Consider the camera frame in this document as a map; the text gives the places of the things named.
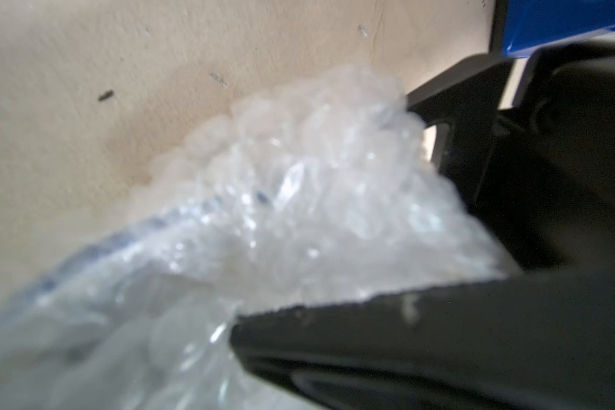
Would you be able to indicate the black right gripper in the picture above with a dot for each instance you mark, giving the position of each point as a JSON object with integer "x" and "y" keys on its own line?
{"x": 540, "y": 174}

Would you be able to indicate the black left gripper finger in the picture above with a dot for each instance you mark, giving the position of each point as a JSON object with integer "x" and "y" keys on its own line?
{"x": 544, "y": 341}

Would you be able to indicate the clear bubble wrap sheet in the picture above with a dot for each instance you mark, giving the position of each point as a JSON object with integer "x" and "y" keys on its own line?
{"x": 312, "y": 193}

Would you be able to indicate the blue tape dispenser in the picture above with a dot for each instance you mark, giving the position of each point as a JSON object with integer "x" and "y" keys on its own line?
{"x": 520, "y": 27}

